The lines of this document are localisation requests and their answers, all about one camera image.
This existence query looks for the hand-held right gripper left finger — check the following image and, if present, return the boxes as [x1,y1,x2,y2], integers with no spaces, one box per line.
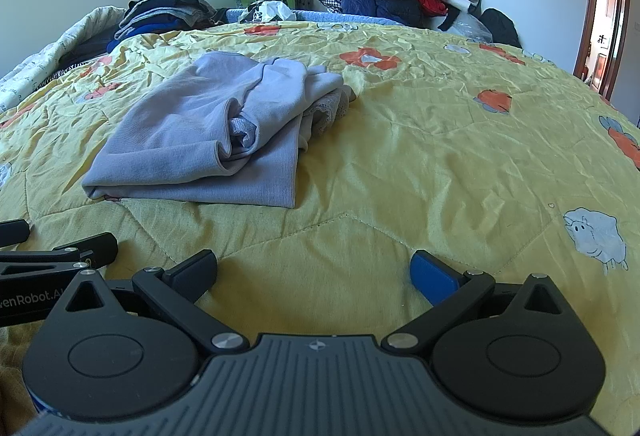
[62,250,251,359]

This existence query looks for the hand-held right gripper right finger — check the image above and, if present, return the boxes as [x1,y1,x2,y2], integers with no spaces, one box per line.
[382,250,566,359]

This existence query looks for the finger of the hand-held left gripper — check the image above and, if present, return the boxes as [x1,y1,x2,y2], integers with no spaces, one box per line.
[0,219,30,249]
[50,232,118,267]

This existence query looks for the light blue ribbed shirt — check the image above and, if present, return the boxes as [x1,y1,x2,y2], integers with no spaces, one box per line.
[81,52,358,209]

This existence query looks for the pile of dark folded clothes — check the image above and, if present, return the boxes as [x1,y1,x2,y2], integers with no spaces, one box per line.
[107,0,241,52]

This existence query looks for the yellow printed quilt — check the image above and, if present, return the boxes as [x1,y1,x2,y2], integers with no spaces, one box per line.
[0,19,640,436]

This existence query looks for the zebra striped cloth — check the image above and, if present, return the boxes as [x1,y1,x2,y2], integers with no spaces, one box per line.
[37,64,71,90]

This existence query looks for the white printed quilt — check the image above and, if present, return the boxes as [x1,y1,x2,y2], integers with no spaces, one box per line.
[0,6,128,114]

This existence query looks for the blue folded garment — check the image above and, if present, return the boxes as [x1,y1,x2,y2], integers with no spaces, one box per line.
[107,19,183,52]

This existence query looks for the clear plastic bag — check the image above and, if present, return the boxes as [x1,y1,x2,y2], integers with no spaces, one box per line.
[447,11,496,42]

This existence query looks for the black bag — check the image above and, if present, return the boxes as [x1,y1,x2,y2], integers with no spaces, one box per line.
[480,9,523,48]

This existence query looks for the light blue knitted blanket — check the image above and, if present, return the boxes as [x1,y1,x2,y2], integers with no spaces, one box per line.
[225,8,401,27]

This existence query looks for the white plastic bag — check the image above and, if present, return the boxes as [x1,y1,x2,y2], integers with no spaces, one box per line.
[239,0,298,24]

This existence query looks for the navy padded jacket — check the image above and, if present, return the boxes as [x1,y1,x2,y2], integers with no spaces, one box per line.
[336,0,431,28]

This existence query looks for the wooden door frame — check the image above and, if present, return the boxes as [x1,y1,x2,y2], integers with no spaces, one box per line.
[572,0,633,100]

